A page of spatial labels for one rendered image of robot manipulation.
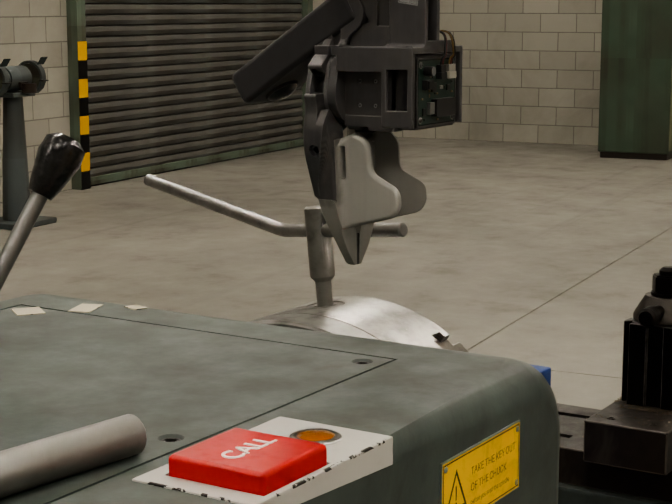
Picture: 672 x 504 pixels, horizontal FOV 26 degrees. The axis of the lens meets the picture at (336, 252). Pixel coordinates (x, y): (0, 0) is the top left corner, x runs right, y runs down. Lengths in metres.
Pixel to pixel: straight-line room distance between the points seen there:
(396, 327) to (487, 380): 0.29
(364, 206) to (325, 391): 0.14
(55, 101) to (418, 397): 11.07
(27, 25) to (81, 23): 0.58
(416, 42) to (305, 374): 0.23
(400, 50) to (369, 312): 0.35
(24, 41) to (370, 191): 10.66
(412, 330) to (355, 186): 0.27
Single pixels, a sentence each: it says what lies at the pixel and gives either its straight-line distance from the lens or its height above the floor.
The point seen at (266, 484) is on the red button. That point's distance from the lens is 0.72.
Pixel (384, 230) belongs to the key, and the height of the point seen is 1.31.
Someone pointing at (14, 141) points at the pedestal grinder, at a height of 0.58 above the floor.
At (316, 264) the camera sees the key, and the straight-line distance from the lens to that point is 1.25.
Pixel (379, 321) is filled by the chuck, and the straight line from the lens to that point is 1.22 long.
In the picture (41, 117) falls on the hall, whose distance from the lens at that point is 11.77.
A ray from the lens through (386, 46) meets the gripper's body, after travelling 0.96.
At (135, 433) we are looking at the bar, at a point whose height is 1.27.
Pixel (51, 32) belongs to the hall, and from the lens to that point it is 11.87.
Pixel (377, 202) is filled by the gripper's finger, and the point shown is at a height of 1.36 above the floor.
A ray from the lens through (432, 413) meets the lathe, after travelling 0.87.
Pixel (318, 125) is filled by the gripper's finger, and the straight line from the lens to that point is 0.96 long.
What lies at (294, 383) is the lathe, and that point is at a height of 1.26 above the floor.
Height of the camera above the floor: 1.49
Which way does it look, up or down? 10 degrees down
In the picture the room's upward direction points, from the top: straight up
